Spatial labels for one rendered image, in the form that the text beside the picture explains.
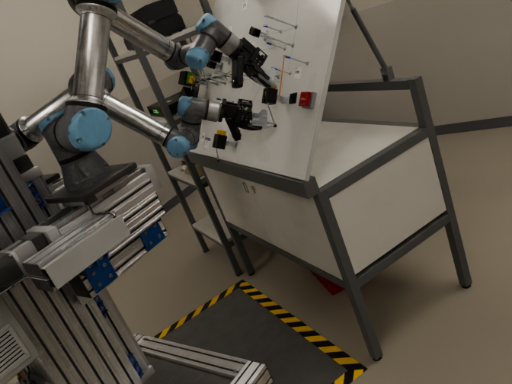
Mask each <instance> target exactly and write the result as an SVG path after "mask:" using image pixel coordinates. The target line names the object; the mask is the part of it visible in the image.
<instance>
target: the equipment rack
mask: <svg viewBox="0 0 512 384"><path fill-rule="evenodd" d="M199 1H200V4H201V7H202V9H203V12H204V14H206V13H210V14H211V15H213V13H212V10H211V8H210V4H209V2H208V0H199ZM118 8H119V9H120V10H122V11H124V12H126V9H125V8H124V6H123V3H122V1H120V2H118ZM195 26H196V25H194V26H193V27H189V28H187V29H184V30H182V31H181V32H179V31H178V32H176V33H174V34H172V35H171V36H166V38H168V39H169V40H171V41H173V42H174V43H178V42H179V43H180V45H181V46H183V45H187V42H186V39H187V38H190V37H192V36H195V35H197V34H198V32H197V30H196V29H195ZM132 45H133V48H134V51H129V52H128V53H124V54H123V55H120V56H119V55H118V53H117V51H116V49H115V46H114V44H113V42H112V40H111V38H110V37H109V44H108V49H109V51H110V54H111V56H112V58H113V60H114V62H115V64H116V66H117V69H118V71H119V73H120V75H121V77H122V79H123V82H124V84H125V86H126V88H127V90H128V92H129V94H130V97H131V98H132V100H133V103H134V104H135V107H136V108H137V109H139V110H141V111H143V112H144V113H145V111H144V109H143V107H142V105H141V103H140V101H139V98H138V96H137V94H136V92H135V89H134V87H133V85H132V83H131V81H130V78H129V76H128V75H127V73H126V70H125V68H124V66H123V63H125V62H129V61H132V60H134V59H139V61H140V63H141V65H142V68H143V70H144V72H145V74H146V77H147V79H148V80H149V84H150V85H151V87H152V90H153V92H154V94H155V96H156V99H157V101H158V103H159V105H160V108H161V109H162V112H163V114H164V116H165V117H154V118H155V119H157V120H160V121H161V122H163V123H165V124H167V125H169V126H171V127H172V128H175V129H176V130H179V129H178V126H177V125H178V124H180V123H181V116H178V115H177V114H174V115H173V116H172V114H171V111H170V109H169V107H168V104H167V102H166V100H165V97H164V95H163V94H162V90H161V89H160V87H159V84H158V82H157V80H156V77H155V75H154V73H153V71H152V68H151V66H150V64H149V61H148V60H147V57H146V56H147V55H149V54H151V53H149V52H147V51H145V50H144V49H142V48H140V47H139V46H137V45H135V44H134V43H132ZM152 117H153V116H152ZM152 144H153V145H154V147H155V150H156V152H157V153H158V156H159V158H160V160H161V162H162V164H163V166H164V169H165V171H166V173H167V175H168V177H169V179H170V182H171V184H172V186H173V188H174V190H175V193H176V194H177V196H178V199H179V200H180V202H181V205H182V207H183V209H184V212H185V213H186V215H187V218H188V220H189V222H190V224H191V226H192V228H193V231H194V233H195V235H196V237H197V239H198V241H199V243H200V246H201V248H202V249H203V252H204V253H206V252H207V251H209V249H208V247H207V245H206V242H205V241H204V239H203V236H202V235H205V236H206V237H207V238H209V239H210V240H212V241H213V242H215V243H216V244H218V245H220V246H221V247H223V248H224V249H225V251H226V254H227V256H228V258H229V261H230V263H231V265H232V268H233V270H234V271H235V275H236V276H240V275H241V274H243V273H242V271H241V268H240V267H239V265H238V262H237V260H236V258H235V255H234V253H233V251H232V248H231V247H232V246H234V245H235V244H234V242H233V241H231V240H232V237H231V235H230V233H229V230H228V229H227V226H226V224H225V222H224V219H223V217H222V214H221V212H220V211H219V210H217V211H215V210H214V209H213V205H212V204H211V202H210V199H209V197H208V195H207V192H206V190H205V187H207V186H209V185H208V183H207V181H206V178H205V176H204V175H203V176H202V177H200V176H199V175H198V172H197V170H196V168H195V165H194V163H191V162H190V159H189V157H188V155H187V154H186V155H185V156H184V157H183V158H184V161H185V163H186V165H187V168H188V170H189V172H190V175H188V174H185V173H182V172H180V171H181V165H180V166H178V167H176V168H174V169H172V170H171V167H170V165H169V163H168V160H167V159H166V157H165V154H164V152H163V150H162V148H161V146H160V145H159V144H158V143H156V142H153V141H152ZM177 181H180V182H182V183H184V184H187V185H189V186H191V187H194V188H196V189H198V192H199V194H200V196H201V199H202V201H203V203H204V205H205V207H206V210H207V212H208V214H209V215H208V216H206V217H204V218H203V219H201V220H199V221H198V222H196V221H195V219H194V216H193V214H192V212H191V211H190V208H189V206H188V204H187V201H186V200H185V198H184V195H183V193H182V191H181V189H180V187H179V184H178V182H177Z"/></svg>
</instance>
